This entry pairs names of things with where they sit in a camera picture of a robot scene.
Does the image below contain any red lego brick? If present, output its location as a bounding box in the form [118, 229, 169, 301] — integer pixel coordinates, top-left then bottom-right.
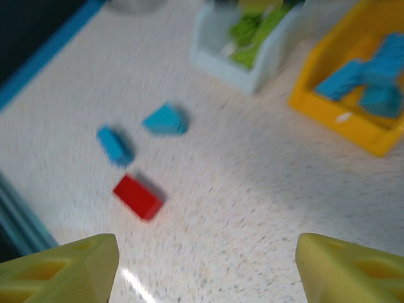
[112, 174, 165, 222]

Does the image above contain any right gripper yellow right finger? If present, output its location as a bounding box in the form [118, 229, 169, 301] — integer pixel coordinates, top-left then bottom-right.
[298, 232, 404, 303]

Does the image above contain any white plastic bin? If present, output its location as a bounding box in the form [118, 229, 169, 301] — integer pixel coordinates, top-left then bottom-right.
[189, 1, 304, 95]

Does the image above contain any blue sloped lego brick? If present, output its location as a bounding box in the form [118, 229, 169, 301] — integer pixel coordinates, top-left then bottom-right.
[141, 101, 191, 137]

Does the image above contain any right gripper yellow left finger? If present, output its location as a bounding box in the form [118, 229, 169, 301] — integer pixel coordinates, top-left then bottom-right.
[0, 233, 120, 303]

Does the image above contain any blue table edge strip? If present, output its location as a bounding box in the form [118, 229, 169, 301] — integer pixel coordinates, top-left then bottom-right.
[0, 0, 107, 111]

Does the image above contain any yellow plastic bin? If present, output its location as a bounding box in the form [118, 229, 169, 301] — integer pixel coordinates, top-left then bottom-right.
[287, 0, 404, 158]

